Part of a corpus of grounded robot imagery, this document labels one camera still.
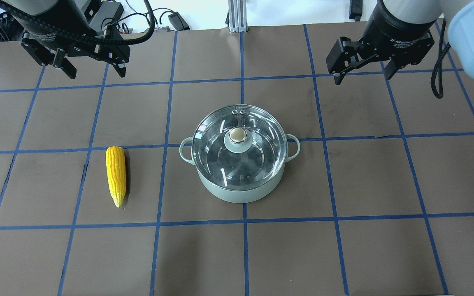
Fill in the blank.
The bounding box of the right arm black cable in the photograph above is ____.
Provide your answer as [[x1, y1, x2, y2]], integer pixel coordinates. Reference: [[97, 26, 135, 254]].
[[430, 18, 451, 99]]

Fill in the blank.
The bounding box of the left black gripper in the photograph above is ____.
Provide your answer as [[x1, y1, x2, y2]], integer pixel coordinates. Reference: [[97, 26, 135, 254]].
[[20, 18, 130, 79]]

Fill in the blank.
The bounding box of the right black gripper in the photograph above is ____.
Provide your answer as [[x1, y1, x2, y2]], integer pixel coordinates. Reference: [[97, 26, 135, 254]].
[[326, 6, 435, 86]]

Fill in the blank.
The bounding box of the glass pot lid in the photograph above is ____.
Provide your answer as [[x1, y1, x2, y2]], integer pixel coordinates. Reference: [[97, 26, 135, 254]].
[[191, 104, 288, 192]]

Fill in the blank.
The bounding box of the aluminium frame post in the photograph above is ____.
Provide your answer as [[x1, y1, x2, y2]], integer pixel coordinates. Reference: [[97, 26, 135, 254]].
[[227, 0, 248, 32]]

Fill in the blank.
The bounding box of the mint green cooking pot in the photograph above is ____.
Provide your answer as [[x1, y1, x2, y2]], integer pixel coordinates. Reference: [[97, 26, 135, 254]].
[[179, 104, 301, 204]]

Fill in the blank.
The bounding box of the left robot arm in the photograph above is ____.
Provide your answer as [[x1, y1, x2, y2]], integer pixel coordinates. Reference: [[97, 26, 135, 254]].
[[7, 0, 130, 79]]

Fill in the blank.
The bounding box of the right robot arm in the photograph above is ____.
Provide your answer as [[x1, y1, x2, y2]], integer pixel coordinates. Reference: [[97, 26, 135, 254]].
[[325, 0, 474, 85]]

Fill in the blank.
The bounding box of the yellow corn cob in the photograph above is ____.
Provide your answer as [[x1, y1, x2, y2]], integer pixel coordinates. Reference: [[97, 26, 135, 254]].
[[106, 146, 127, 208]]

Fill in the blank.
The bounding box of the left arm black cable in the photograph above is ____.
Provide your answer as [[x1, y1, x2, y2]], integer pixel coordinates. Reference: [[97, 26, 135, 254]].
[[0, 0, 156, 46]]

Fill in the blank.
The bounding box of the black power adapter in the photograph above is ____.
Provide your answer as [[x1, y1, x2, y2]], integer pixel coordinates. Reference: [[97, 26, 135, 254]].
[[168, 12, 190, 31]]

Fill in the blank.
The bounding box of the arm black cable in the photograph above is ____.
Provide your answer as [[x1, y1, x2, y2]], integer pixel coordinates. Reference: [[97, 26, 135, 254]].
[[0, 0, 156, 46], [430, 18, 451, 99]]

